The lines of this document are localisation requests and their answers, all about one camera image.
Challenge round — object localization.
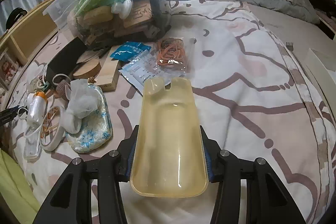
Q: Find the embroidered pouch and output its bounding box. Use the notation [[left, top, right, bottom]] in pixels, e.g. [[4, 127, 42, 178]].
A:
[[65, 86, 113, 153]]

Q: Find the wooden board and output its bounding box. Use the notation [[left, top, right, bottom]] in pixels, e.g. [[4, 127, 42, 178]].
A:
[[95, 52, 122, 91]]

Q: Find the tape roll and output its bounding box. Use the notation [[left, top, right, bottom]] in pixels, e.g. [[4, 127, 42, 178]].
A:
[[39, 106, 68, 153]]

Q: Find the round wooden box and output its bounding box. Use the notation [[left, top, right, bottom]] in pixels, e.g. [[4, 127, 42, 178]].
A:
[[72, 57, 102, 81]]

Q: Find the wooden shelf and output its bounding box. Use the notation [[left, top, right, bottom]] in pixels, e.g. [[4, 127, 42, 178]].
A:
[[0, 0, 69, 62]]

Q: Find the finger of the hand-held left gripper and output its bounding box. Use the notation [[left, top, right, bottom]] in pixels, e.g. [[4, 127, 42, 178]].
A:
[[0, 106, 20, 125]]

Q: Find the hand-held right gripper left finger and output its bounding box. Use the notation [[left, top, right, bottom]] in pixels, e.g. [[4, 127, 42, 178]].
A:
[[33, 124, 139, 224]]

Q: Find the white board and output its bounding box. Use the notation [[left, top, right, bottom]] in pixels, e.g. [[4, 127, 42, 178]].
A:
[[305, 48, 336, 89]]

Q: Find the yellowish translucent phone case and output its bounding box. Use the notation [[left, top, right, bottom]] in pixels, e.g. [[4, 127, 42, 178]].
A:
[[130, 76, 210, 198]]

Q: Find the black visor cap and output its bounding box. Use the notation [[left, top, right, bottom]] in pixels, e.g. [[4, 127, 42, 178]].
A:
[[6, 7, 27, 28]]

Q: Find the black box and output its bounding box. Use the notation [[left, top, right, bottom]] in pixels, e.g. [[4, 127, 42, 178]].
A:
[[46, 37, 89, 81]]

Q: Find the doll display case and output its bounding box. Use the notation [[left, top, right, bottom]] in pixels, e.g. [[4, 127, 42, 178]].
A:
[[0, 54, 17, 89]]

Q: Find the white cable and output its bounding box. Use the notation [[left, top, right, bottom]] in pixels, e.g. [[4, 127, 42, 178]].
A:
[[17, 106, 44, 141]]

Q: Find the crumpled white plastic bag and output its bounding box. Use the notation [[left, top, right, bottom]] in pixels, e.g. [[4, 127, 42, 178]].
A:
[[62, 79, 99, 134]]

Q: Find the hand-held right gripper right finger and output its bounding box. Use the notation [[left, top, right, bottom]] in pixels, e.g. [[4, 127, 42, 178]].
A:
[[201, 124, 306, 224]]

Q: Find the bag of rubber bands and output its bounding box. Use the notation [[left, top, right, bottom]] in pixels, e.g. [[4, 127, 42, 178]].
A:
[[155, 37, 196, 74]]

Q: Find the blue sachet packet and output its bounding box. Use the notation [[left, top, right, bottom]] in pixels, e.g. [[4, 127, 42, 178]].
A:
[[110, 42, 152, 61]]

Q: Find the white bottle orange cap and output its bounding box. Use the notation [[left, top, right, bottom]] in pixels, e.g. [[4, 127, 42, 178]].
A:
[[27, 91, 49, 125]]

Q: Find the black flat object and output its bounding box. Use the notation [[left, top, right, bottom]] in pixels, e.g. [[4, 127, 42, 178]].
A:
[[144, 0, 172, 40]]

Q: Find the white printed packet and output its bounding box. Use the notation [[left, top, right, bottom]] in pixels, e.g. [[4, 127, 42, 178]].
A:
[[119, 52, 165, 95]]

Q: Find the yellow-green cloth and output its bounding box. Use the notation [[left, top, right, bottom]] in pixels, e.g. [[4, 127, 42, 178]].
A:
[[0, 148, 40, 217]]

